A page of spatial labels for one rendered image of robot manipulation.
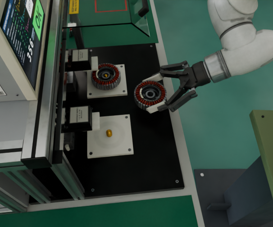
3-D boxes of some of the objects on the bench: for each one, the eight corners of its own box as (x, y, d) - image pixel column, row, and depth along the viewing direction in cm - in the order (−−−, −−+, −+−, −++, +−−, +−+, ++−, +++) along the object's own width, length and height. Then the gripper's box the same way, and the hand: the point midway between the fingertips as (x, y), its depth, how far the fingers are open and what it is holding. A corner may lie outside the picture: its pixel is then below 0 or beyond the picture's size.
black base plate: (154, 46, 117) (155, 42, 115) (183, 189, 82) (184, 187, 80) (47, 54, 114) (46, 50, 112) (30, 205, 79) (28, 203, 78)
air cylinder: (75, 129, 91) (71, 121, 86) (74, 149, 87) (70, 142, 82) (60, 131, 91) (56, 123, 86) (58, 151, 87) (54, 143, 82)
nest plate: (124, 65, 107) (124, 64, 106) (127, 95, 99) (127, 93, 98) (87, 69, 106) (87, 66, 105) (87, 98, 98) (87, 96, 97)
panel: (46, 48, 113) (20, -19, 87) (28, 206, 77) (-25, 170, 52) (44, 48, 113) (17, -19, 87) (24, 206, 77) (-30, 170, 52)
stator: (121, 68, 105) (120, 62, 102) (120, 91, 99) (120, 84, 96) (93, 69, 105) (91, 62, 102) (90, 91, 99) (89, 84, 96)
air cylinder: (76, 76, 104) (73, 67, 99) (75, 91, 100) (73, 82, 95) (63, 77, 104) (60, 68, 99) (62, 93, 100) (58, 83, 95)
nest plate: (129, 115, 94) (129, 114, 93) (133, 154, 86) (133, 152, 85) (87, 119, 93) (87, 117, 92) (87, 158, 85) (87, 157, 84)
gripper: (220, 106, 80) (155, 129, 88) (202, 52, 92) (146, 76, 100) (214, 94, 74) (144, 120, 82) (195, 38, 86) (137, 65, 95)
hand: (150, 94), depth 91 cm, fingers closed on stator, 11 cm apart
